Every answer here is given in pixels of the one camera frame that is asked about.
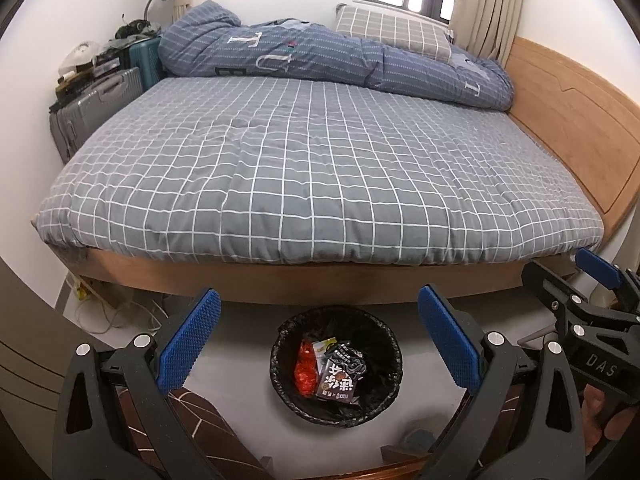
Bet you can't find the black trash bin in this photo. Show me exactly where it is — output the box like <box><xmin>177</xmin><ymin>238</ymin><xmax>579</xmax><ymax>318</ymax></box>
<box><xmin>270</xmin><ymin>305</ymin><xmax>403</xmax><ymax>428</ymax></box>

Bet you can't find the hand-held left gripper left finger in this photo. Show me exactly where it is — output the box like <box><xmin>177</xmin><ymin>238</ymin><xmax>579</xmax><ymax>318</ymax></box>
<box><xmin>52</xmin><ymin>287</ymin><xmax>223</xmax><ymax>480</ymax></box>

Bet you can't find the pile of dark items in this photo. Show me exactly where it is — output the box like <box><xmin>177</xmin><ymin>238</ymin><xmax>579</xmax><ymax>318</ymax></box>
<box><xmin>115</xmin><ymin>17</ymin><xmax>161</xmax><ymax>41</ymax></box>

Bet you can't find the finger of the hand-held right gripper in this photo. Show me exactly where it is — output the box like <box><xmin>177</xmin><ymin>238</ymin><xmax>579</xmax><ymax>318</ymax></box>
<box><xmin>574</xmin><ymin>247</ymin><xmax>640</xmax><ymax>311</ymax></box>
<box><xmin>521</xmin><ymin>259</ymin><xmax>611</xmax><ymax>333</ymax></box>

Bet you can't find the grey suitcase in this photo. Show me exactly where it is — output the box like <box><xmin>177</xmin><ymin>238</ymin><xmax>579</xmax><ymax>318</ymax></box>
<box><xmin>49</xmin><ymin>66</ymin><xmax>146</xmax><ymax>163</ymax></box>

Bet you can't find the teal suitcase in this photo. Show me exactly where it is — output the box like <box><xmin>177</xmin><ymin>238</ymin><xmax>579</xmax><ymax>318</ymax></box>
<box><xmin>122</xmin><ymin>36</ymin><xmax>163</xmax><ymax>92</ymax></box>

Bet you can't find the brown printed carton box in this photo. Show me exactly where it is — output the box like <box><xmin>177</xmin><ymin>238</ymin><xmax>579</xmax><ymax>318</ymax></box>
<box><xmin>316</xmin><ymin>360</ymin><xmax>366</xmax><ymax>403</ymax></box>

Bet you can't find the white power strip with cables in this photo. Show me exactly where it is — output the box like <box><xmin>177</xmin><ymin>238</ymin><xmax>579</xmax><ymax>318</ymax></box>
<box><xmin>70</xmin><ymin>280</ymin><xmax>168</xmax><ymax>336</ymax></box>

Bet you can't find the blue striped quilt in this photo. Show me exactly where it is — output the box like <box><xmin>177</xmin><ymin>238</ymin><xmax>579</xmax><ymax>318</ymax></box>
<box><xmin>159</xmin><ymin>1</ymin><xmax>516</xmax><ymax>111</ymax></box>

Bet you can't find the grey checked pillow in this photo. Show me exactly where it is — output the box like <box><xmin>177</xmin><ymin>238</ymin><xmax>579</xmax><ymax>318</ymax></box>
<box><xmin>334</xmin><ymin>5</ymin><xmax>451</xmax><ymax>61</ymax></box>

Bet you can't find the white round appliance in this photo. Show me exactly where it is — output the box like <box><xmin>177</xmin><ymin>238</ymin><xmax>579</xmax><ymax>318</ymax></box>
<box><xmin>59</xmin><ymin>42</ymin><xmax>96</xmax><ymax>76</ymax></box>

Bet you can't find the person's right hand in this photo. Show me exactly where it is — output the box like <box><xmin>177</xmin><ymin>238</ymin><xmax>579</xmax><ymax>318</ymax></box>
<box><xmin>581</xmin><ymin>384</ymin><xmax>640</xmax><ymax>456</ymax></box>

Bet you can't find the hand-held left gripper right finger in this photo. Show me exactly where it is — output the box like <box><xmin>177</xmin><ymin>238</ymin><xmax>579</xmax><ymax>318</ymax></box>
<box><xmin>417</xmin><ymin>284</ymin><xmax>588</xmax><ymax>480</ymax></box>

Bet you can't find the red plastic bag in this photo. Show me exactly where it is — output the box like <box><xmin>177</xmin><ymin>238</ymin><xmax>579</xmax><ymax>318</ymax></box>
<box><xmin>293</xmin><ymin>339</ymin><xmax>321</xmax><ymax>397</ymax></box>

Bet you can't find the black printed packet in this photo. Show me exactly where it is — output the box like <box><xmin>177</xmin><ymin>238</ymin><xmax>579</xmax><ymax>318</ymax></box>
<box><xmin>325</xmin><ymin>341</ymin><xmax>366</xmax><ymax>376</ymax></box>

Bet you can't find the bed with grey checked sheet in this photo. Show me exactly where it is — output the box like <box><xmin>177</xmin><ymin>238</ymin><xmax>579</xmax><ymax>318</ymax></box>
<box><xmin>30</xmin><ymin>76</ymin><xmax>606</xmax><ymax>306</ymax></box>

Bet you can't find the brown patterned mat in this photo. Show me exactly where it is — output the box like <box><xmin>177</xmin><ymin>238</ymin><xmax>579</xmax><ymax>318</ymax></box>
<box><xmin>117</xmin><ymin>387</ymin><xmax>266</xmax><ymax>480</ymax></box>

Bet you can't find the wooden headboard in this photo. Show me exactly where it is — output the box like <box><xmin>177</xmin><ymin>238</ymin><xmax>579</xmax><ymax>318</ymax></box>
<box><xmin>505</xmin><ymin>36</ymin><xmax>640</xmax><ymax>248</ymax></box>

